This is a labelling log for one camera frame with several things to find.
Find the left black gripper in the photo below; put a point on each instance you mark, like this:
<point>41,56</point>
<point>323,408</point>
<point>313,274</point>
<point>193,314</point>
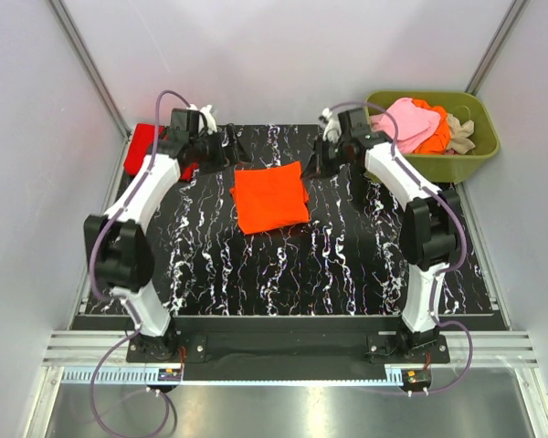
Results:
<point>229,156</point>

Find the orange t shirt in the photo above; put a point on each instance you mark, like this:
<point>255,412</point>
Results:
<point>438,142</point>
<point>268,199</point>

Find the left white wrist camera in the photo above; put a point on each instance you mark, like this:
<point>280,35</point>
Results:
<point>207,122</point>

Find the left aluminium corner post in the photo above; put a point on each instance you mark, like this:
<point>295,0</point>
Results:
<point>80,48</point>

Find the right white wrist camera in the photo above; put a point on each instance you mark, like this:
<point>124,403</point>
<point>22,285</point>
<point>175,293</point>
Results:
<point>331,126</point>

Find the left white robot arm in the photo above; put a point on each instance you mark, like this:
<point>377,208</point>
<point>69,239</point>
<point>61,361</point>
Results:
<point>119,256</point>

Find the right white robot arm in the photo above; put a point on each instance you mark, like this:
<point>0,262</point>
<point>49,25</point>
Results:
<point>431,239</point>

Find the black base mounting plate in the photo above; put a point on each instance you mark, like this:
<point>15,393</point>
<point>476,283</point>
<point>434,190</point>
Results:
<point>381,326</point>

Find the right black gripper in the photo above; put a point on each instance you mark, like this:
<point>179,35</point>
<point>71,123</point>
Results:
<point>317,163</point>

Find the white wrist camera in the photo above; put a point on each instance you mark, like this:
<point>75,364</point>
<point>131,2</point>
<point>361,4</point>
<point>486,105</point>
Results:
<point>331,126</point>
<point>207,122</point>

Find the aluminium corner post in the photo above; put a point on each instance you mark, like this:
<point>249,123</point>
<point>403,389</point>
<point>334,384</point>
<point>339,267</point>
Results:
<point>502,34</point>
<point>80,48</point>

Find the olive green plastic bin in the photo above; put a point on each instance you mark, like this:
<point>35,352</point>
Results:
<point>449,168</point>

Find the orange t shirt in bin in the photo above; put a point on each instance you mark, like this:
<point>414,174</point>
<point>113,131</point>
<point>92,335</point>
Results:
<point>438,142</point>

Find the folded red t shirt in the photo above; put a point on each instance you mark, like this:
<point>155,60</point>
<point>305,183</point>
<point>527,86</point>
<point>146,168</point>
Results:
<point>141,144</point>

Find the black marble pattern mat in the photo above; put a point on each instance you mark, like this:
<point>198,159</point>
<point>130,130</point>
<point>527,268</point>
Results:
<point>344,261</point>

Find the aluminium rail frame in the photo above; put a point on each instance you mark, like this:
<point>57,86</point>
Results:
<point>96,347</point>

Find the beige t shirt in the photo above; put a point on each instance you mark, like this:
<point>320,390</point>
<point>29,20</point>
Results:
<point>460,133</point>

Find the right aluminium corner post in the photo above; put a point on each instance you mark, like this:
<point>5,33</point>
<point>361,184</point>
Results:
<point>502,34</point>

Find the pink t shirt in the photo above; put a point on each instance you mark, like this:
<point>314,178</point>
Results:
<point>407,123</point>

